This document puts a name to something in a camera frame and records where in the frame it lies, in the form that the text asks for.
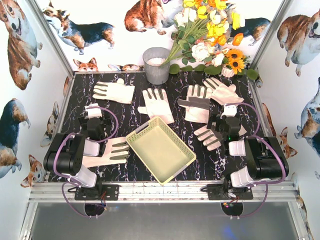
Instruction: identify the white grey-palm glove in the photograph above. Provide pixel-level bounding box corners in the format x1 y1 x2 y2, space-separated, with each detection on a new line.
177 84 212 124

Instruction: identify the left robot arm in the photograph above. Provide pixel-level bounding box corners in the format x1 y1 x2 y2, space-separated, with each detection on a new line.
43 103 119 188

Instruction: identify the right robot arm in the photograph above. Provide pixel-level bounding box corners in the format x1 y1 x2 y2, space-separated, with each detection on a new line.
207 103 289 189

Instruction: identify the pale green storage basket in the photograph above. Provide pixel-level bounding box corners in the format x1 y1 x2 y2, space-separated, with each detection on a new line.
125 116 197 186

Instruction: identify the sunflower pot white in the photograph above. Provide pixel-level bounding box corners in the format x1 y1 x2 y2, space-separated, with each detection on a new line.
220 48 251 78

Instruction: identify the grey bucket with gravel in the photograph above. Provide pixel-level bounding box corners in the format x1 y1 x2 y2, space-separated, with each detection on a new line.
142 47 170 85

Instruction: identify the artificial flower bouquet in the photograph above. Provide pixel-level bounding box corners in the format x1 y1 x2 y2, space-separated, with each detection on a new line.
164 0 246 66

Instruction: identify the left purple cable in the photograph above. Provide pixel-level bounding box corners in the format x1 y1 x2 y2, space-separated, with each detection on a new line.
53 106 120 219

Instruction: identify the purple cable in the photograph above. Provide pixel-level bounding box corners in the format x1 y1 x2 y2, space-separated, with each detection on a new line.
53 106 120 219
224 101 287 219

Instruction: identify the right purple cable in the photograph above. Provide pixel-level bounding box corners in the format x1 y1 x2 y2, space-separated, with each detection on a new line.
224 101 287 219

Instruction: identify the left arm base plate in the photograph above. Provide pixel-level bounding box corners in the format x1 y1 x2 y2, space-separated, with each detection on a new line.
74 184 120 201

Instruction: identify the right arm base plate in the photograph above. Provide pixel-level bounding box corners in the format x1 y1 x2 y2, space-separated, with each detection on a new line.
207 184 254 200

